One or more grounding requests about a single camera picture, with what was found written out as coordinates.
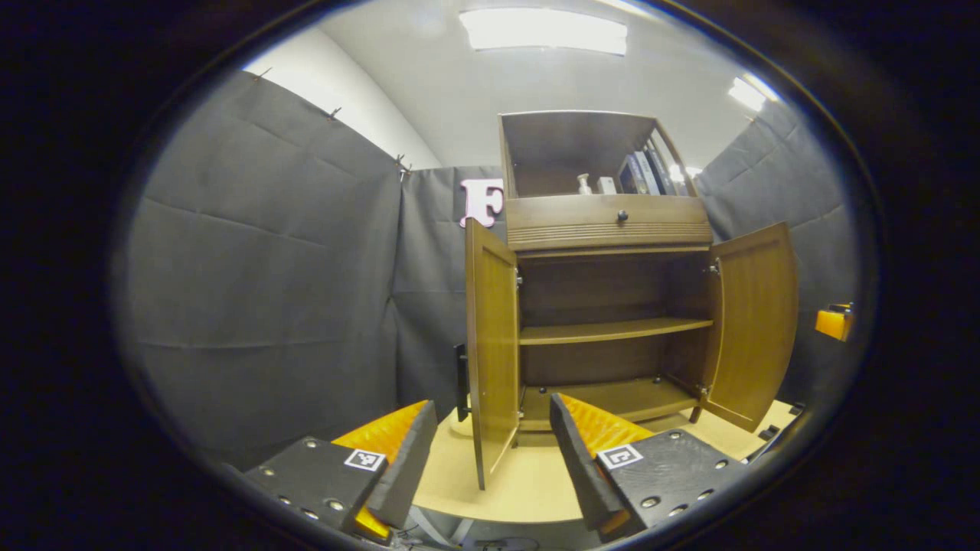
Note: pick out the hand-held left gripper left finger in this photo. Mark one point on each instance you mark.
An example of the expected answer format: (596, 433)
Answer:
(406, 467)

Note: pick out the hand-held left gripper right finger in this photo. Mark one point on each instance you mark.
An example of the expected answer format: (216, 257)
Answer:
(582, 474)

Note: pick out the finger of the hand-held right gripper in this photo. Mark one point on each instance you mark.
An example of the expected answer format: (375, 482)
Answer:
(834, 323)

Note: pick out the wooden shoe cabinet door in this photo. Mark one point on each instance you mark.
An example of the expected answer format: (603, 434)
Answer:
(494, 344)
(754, 321)

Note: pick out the wooden double-door shoe cabinet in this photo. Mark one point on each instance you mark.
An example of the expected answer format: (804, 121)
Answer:
(582, 145)

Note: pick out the wooden cabinet drawer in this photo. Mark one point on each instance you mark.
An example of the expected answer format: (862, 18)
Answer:
(566, 223)

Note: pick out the wooden inner shelf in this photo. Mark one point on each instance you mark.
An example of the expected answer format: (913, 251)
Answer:
(612, 331)

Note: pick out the ceiling light panel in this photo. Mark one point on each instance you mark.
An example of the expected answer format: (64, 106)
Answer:
(543, 30)
(746, 93)
(683, 173)

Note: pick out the black backdrop cloth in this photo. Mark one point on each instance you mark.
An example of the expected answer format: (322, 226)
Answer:
(260, 268)

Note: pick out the dark blue book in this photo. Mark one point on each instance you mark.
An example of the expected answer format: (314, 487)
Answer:
(632, 176)

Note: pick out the small white box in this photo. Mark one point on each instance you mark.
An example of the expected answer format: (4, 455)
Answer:
(606, 185)

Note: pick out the white pump bottle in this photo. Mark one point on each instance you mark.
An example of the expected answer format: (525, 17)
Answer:
(584, 186)

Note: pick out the white table frame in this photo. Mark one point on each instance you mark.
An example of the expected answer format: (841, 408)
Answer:
(440, 528)

